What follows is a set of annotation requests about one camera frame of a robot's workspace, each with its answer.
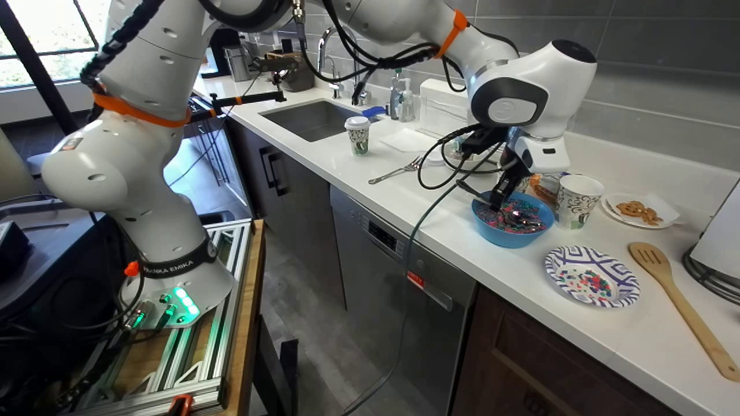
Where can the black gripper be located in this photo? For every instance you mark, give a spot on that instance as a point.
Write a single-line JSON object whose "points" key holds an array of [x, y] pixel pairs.
{"points": [[526, 154]]}

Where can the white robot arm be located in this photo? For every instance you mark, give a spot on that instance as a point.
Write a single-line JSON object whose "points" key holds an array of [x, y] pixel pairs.
{"points": [[141, 80]]}

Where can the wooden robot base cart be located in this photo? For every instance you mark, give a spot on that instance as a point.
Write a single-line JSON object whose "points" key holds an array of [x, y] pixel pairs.
{"points": [[167, 347]]}

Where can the blue bowl of coloured pebbles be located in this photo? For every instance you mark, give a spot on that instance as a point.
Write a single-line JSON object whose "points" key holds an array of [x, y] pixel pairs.
{"points": [[516, 223]]}

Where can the blue patterned paper plate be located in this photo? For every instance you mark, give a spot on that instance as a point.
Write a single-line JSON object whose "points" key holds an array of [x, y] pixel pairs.
{"points": [[592, 277]]}

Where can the white plate with pretzels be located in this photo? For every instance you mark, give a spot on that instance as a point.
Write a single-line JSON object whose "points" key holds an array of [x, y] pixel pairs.
{"points": [[643, 211]]}

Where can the orange snack wrapper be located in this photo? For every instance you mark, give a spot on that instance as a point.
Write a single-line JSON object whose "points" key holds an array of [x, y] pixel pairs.
{"points": [[540, 189]]}

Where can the patterned paper cup empty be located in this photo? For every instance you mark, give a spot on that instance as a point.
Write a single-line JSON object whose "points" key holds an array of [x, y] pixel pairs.
{"points": [[576, 198]]}

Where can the white paper napkin sheet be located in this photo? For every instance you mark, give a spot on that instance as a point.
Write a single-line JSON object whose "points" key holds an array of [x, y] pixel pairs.
{"points": [[403, 138]]}

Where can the clear soap dispenser bottle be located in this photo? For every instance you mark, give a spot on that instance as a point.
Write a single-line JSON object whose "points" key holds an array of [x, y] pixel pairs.
{"points": [[402, 97]]}

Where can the wooden slotted spatula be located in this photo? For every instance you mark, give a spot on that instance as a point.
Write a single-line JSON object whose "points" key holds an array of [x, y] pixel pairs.
{"points": [[658, 264]]}

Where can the lidded patterned coffee cup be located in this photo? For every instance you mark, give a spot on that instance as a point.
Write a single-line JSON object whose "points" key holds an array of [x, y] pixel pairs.
{"points": [[360, 131]]}

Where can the steel kitchen sink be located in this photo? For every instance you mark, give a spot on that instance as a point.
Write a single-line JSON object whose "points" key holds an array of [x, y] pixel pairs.
{"points": [[311, 120]]}

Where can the chrome sink faucet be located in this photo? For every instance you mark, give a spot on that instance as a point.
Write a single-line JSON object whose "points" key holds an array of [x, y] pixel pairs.
{"points": [[328, 64]]}

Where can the black paper towel holder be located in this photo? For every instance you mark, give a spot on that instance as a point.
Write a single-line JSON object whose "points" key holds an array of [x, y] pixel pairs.
{"points": [[713, 279]]}

